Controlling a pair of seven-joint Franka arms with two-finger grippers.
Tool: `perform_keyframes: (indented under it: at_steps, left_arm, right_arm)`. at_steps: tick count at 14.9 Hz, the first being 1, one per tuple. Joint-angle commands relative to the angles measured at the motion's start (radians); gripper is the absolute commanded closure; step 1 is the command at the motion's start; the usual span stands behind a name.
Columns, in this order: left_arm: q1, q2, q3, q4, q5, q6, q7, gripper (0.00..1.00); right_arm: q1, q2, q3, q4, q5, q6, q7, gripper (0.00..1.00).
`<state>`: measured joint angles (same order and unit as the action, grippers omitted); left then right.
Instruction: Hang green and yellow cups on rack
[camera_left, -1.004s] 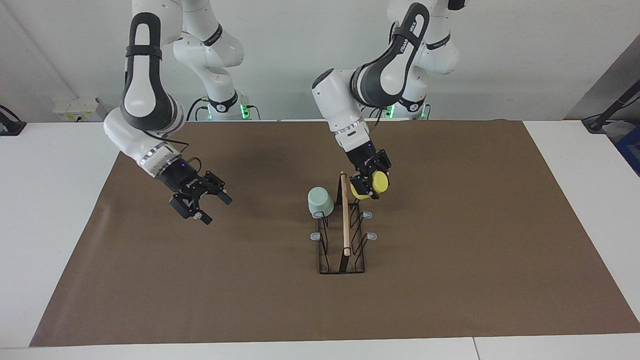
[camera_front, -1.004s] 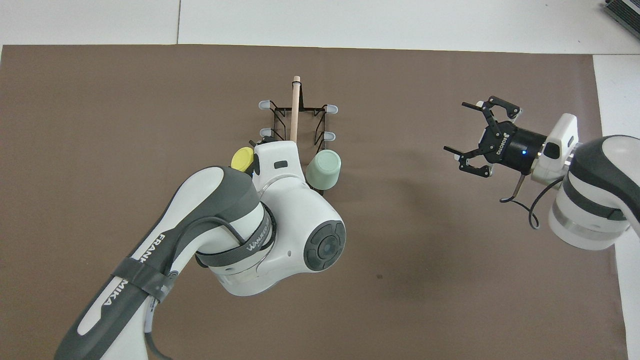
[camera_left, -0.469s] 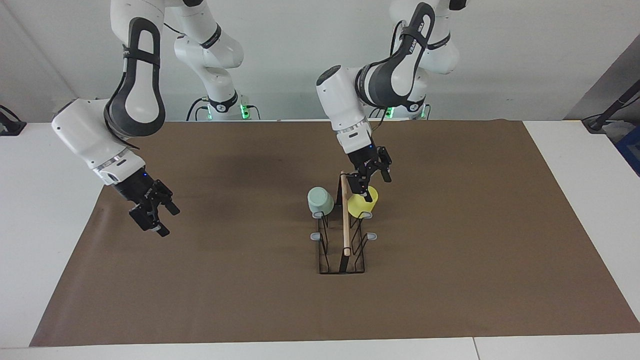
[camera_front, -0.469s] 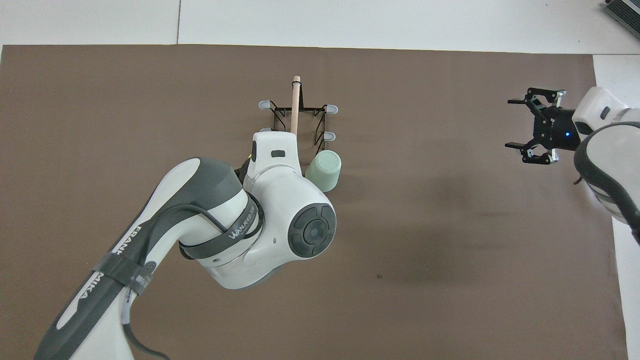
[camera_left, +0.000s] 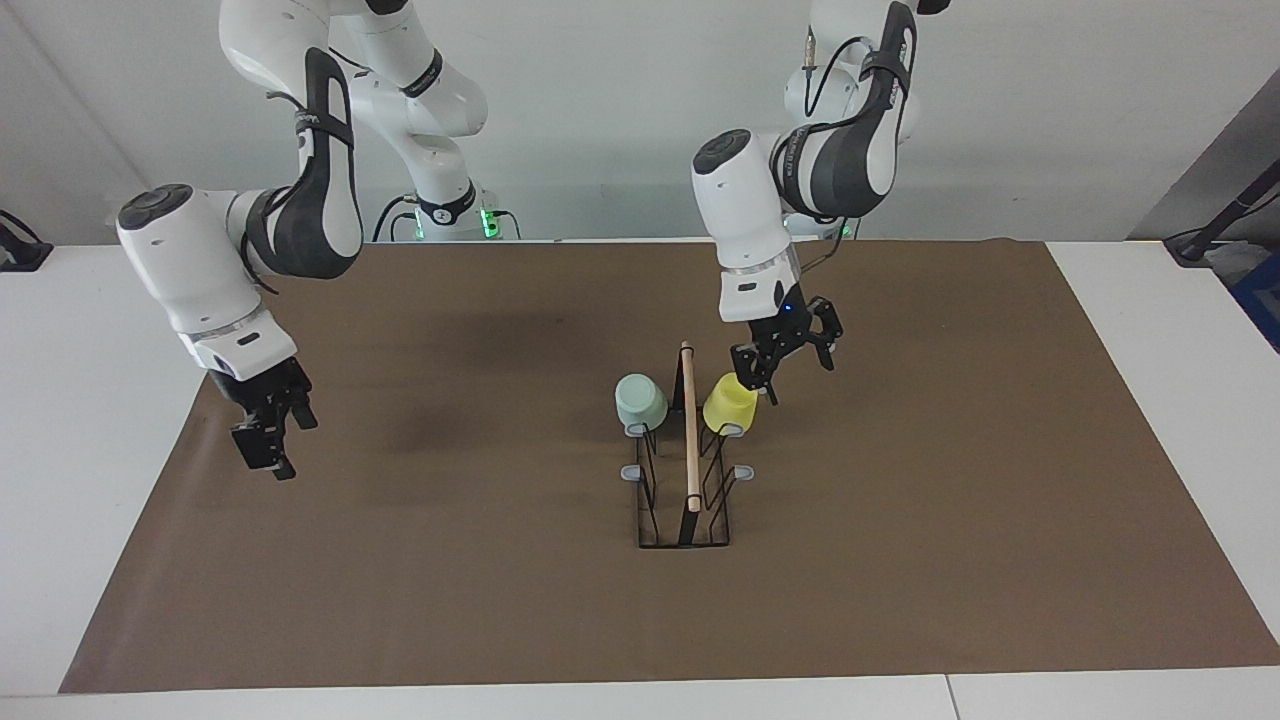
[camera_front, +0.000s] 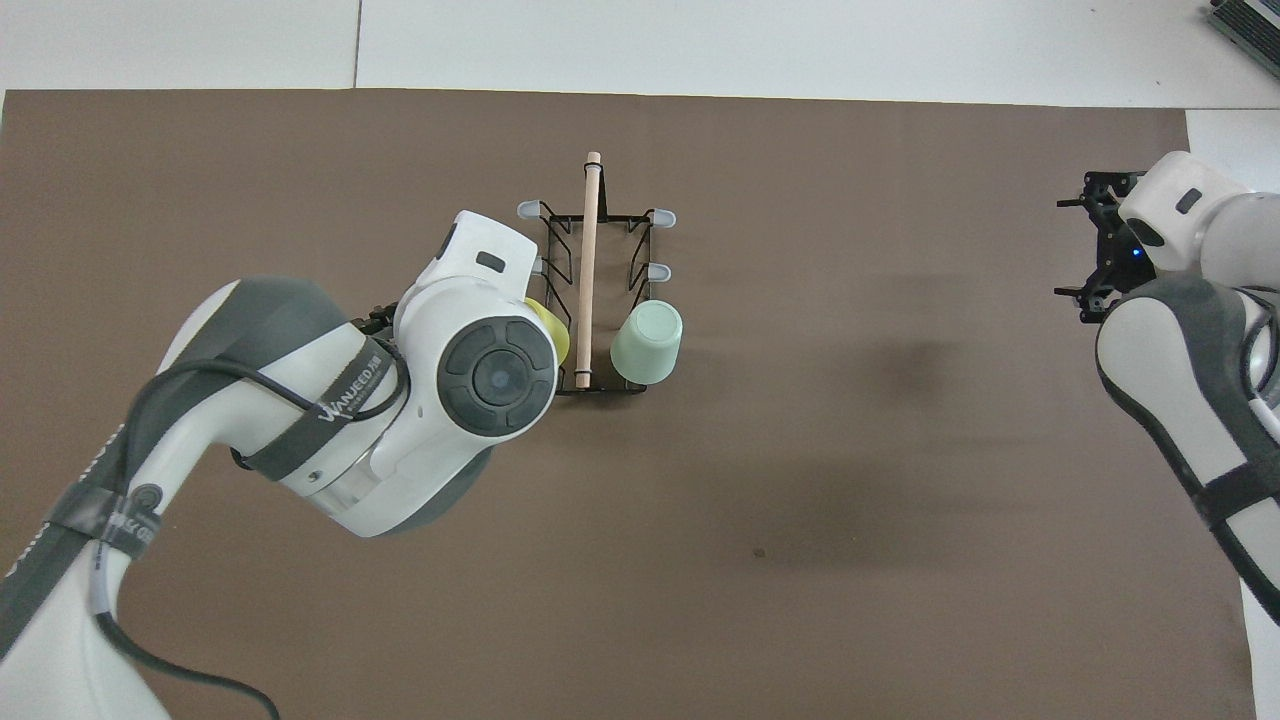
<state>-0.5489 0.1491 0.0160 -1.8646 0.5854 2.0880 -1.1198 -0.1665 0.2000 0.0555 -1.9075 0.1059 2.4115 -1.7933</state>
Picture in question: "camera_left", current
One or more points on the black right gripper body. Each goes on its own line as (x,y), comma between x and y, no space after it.
(262,388)

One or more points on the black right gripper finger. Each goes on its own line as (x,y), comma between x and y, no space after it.
(303,405)
(265,445)

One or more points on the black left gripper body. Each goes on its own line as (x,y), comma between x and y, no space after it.
(782,328)

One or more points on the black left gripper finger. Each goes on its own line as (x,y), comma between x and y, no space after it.
(755,368)
(828,335)

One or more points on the yellow plastic cup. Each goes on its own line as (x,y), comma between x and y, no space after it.
(730,405)

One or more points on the pale green plastic cup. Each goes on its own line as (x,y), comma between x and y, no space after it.
(640,402)

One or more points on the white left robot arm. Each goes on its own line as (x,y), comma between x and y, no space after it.
(745,220)

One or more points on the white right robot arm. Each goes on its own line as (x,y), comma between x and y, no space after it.
(200,260)

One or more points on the brown table mat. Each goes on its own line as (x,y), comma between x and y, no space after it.
(400,560)

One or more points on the black stand with base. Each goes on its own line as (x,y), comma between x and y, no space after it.
(1215,225)

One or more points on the blue crate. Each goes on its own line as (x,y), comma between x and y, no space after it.
(1262,300)

